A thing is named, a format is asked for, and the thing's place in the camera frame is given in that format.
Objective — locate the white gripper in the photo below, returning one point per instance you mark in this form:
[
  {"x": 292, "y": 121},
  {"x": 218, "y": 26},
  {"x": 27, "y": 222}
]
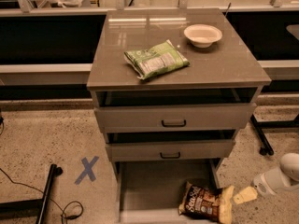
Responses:
[{"x": 263, "y": 182}]

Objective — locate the brown sea salt chip bag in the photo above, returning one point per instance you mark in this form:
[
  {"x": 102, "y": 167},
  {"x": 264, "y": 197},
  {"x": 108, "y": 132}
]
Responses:
[{"x": 203, "y": 203}]

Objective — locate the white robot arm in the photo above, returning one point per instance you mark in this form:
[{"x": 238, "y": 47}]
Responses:
[{"x": 287, "y": 161}]

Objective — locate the middle grey drawer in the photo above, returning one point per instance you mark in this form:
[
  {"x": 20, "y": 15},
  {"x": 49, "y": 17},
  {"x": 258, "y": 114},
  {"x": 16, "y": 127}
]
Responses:
[{"x": 160, "y": 151}]

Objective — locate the grey drawer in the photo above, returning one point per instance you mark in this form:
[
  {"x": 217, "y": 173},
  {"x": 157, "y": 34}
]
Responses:
[
  {"x": 149, "y": 192},
  {"x": 160, "y": 151},
  {"x": 167, "y": 118}
]

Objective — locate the top grey drawer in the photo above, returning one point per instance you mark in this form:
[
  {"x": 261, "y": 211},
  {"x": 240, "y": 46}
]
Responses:
[{"x": 167, "y": 118}]

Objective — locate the bottom grey drawer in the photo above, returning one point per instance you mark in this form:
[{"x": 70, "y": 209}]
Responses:
[{"x": 149, "y": 192}]

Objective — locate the grey drawer cabinet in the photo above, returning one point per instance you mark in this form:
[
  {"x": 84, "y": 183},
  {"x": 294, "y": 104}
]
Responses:
[{"x": 224, "y": 73}]

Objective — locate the green chip bag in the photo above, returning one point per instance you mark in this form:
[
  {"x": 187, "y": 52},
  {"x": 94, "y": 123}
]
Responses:
[{"x": 160, "y": 59}]

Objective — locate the black stand leg right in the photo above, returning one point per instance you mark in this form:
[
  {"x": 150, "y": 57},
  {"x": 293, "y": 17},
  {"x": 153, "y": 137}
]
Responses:
[{"x": 266, "y": 148}]

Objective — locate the black stand leg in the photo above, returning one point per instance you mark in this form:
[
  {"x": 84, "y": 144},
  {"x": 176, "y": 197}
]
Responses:
[
  {"x": 32, "y": 208},
  {"x": 266, "y": 148}
]

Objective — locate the blue tape cross mark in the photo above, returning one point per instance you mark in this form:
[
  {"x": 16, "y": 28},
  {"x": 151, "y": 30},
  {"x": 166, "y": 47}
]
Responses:
[{"x": 88, "y": 169}]

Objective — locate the white paper bowl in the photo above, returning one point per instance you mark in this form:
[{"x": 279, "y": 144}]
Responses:
[{"x": 202, "y": 35}]

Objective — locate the black stand leg left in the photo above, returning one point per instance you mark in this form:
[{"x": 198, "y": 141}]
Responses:
[{"x": 32, "y": 208}]

